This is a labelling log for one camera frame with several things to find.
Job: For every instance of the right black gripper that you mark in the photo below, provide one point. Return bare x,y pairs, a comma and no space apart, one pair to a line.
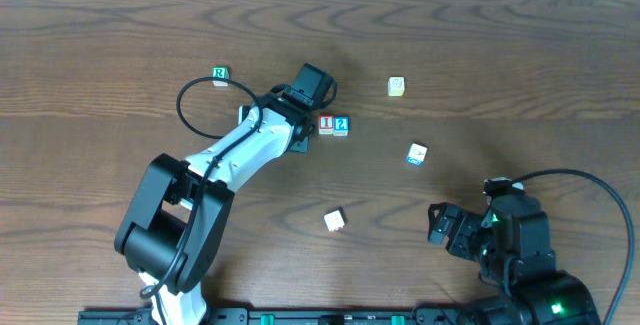
461,230

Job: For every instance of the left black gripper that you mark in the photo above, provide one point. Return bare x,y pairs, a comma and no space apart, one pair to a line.
300,146

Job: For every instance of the red letter I block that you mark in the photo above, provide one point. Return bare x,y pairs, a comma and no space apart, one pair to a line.
326,125

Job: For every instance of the blue number 2 block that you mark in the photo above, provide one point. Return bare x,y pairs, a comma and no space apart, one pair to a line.
341,126

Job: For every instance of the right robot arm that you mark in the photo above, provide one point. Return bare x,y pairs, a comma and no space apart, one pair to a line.
555,299

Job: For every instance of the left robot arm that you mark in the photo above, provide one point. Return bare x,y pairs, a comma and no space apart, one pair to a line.
174,225

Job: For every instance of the blue-sided picture block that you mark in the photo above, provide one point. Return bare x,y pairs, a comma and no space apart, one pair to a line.
416,154

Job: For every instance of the white red-print block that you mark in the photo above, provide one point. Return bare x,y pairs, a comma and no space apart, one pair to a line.
334,220

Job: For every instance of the green letter R block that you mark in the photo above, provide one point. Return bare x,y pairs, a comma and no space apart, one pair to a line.
222,75

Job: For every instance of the yellow-sided picture block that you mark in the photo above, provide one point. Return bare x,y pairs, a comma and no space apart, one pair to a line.
396,86

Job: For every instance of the black mounting rail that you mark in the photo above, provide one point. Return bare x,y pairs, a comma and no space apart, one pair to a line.
241,316

